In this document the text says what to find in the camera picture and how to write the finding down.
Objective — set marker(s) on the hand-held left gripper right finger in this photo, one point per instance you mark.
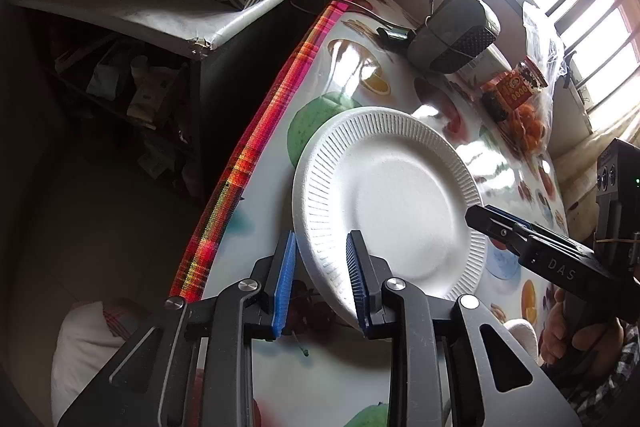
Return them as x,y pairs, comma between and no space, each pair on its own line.
357,287

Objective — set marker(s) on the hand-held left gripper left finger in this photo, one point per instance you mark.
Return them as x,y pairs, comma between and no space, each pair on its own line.
284,292

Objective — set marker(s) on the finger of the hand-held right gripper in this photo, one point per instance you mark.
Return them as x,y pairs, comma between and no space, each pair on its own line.
492,229
515,219

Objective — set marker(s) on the white paper plate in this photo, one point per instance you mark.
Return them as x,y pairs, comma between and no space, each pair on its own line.
395,187

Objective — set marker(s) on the person's right forearm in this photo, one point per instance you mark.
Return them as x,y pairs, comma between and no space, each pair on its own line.
612,382

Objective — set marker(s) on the person's right hand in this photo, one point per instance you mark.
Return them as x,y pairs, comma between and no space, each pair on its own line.
552,332

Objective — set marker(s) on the white soft cloth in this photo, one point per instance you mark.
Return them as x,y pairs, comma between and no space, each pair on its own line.
522,339

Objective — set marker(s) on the plastic bag of oranges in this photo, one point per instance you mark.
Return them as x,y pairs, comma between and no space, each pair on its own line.
537,127

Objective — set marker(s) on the red snack jar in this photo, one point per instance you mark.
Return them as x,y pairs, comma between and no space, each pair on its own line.
522,84

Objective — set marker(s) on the red plaid cloth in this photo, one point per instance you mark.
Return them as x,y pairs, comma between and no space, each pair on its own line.
280,107

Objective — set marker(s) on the grey portable speaker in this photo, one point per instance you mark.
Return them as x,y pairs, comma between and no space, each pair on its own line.
455,27

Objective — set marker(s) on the white cloth bundle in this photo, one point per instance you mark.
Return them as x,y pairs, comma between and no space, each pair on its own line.
85,357

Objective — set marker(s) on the fruit print tablecloth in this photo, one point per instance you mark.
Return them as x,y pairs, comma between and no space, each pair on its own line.
350,72

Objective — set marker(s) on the black clip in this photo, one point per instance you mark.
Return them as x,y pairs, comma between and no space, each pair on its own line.
395,38

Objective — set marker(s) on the pile of paper packets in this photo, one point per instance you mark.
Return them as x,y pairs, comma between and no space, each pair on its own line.
140,92

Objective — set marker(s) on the white shelf unit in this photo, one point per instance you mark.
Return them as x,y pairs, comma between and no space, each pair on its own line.
150,14

